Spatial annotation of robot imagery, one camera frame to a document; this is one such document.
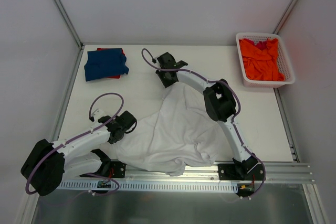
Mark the white slotted cable duct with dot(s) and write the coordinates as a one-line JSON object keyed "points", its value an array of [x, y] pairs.
{"points": [[100, 185]]}

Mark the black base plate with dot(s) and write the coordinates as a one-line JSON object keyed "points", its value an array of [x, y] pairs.
{"points": [[233, 171], [109, 168]]}

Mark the magenta garment in basket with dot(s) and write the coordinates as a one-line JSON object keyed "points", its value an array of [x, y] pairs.
{"points": [[261, 45]]}

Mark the folded blue t shirt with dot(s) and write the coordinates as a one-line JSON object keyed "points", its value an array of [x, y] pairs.
{"points": [[105, 63]]}

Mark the white t shirt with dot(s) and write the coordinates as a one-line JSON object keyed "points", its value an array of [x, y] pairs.
{"points": [[180, 134]]}

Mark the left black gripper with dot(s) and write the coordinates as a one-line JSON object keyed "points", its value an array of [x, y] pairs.
{"points": [[113, 136]]}

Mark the orange t shirt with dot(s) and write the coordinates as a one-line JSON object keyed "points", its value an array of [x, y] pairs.
{"points": [[261, 65]]}

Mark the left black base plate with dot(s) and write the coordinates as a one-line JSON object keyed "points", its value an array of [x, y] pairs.
{"points": [[109, 168]]}

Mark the aluminium mounting rail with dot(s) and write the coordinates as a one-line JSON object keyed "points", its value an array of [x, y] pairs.
{"points": [[276, 172]]}

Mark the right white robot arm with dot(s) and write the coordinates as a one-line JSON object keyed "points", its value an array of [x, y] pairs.
{"points": [[221, 107]]}

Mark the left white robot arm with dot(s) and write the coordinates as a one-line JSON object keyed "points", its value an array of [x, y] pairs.
{"points": [[50, 163]]}

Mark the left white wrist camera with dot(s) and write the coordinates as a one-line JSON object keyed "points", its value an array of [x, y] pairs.
{"points": [[95, 115]]}

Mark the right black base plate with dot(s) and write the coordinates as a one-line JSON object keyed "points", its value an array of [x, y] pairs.
{"points": [[233, 171]]}

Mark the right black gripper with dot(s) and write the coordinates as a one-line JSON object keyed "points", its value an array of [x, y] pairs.
{"points": [[167, 77]]}

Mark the white plastic basket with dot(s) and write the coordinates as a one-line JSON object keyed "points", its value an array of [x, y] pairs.
{"points": [[283, 61]]}

